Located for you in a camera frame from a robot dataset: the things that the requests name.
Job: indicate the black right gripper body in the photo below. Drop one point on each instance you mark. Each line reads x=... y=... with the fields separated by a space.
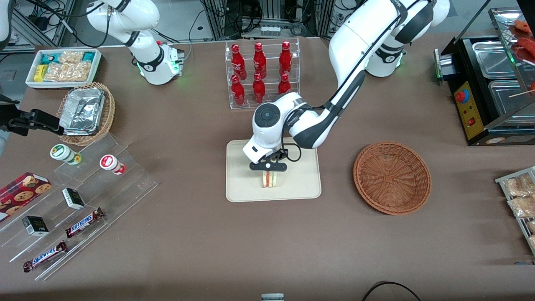
x=26 y=121

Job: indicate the triangle sandwich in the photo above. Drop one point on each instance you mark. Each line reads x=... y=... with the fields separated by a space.
x=271 y=179

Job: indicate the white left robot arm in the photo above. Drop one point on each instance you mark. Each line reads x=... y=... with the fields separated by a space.
x=359 y=46

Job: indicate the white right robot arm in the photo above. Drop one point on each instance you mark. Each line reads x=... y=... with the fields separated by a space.
x=146 y=54

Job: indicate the cream rectangular tray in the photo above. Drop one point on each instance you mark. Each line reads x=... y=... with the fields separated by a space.
x=301 y=184

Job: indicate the aluminium foil tray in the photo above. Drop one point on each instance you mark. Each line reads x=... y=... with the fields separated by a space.
x=81 y=110

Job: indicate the light wicker basket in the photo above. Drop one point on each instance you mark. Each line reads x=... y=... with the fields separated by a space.
x=109 y=113

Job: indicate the round brown wicker basket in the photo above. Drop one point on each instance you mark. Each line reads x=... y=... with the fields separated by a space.
x=392 y=177

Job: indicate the tray of packaged snacks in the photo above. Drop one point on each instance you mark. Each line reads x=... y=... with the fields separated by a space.
x=501 y=180

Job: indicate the green lid white cup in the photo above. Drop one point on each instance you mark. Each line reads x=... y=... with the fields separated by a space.
x=62 y=153

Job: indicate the white plastic snack bin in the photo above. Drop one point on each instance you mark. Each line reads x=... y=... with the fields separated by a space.
x=31 y=81

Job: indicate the yellow snack pack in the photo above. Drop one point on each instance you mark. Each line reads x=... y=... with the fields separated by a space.
x=39 y=73

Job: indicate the clear rice cracker pack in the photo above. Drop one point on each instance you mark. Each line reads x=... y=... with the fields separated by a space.
x=55 y=72
x=71 y=56
x=78 y=71

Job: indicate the clear acrylic bottle rack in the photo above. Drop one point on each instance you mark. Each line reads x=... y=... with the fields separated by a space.
x=267 y=104

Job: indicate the red cookie box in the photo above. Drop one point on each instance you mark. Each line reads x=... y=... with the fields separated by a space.
x=21 y=194

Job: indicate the red cola bottle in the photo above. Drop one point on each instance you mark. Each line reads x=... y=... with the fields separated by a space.
x=285 y=56
x=238 y=60
x=258 y=90
x=238 y=92
x=284 y=85
x=259 y=58

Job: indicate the small teal snack pack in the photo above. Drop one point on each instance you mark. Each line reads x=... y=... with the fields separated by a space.
x=88 y=57

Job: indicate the red lid white cup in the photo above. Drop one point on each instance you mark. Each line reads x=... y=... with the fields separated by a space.
x=110 y=163

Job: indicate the small black box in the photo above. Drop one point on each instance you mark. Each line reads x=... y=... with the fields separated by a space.
x=73 y=198
x=35 y=225

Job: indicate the clear acrylic stepped shelf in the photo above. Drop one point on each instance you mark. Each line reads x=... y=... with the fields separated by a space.
x=125 y=188

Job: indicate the Snickers chocolate bar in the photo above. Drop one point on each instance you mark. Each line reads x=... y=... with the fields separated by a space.
x=45 y=256
x=83 y=222

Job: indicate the small grey device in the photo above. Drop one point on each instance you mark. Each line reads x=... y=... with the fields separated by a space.
x=272 y=297

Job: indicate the white power strip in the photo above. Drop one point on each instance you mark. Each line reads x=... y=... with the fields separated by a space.
x=270 y=30

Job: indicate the black equipment rack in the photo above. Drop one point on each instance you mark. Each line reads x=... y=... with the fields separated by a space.
x=234 y=16

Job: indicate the black food warmer yellow panel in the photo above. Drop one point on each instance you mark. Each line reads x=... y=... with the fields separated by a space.
x=472 y=108

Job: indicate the clear fried snack packet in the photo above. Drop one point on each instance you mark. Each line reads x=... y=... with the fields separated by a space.
x=531 y=228
x=518 y=186
x=522 y=207

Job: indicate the steel warmer pan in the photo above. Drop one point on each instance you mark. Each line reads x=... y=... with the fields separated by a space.
x=493 y=58
x=508 y=98

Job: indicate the wooden skewer stick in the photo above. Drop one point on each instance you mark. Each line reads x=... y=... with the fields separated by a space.
x=522 y=93

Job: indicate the red sausages on warmer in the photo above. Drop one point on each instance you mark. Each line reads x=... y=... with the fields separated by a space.
x=524 y=44

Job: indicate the aluminium frame structure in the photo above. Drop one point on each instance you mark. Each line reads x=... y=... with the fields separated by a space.
x=42 y=21

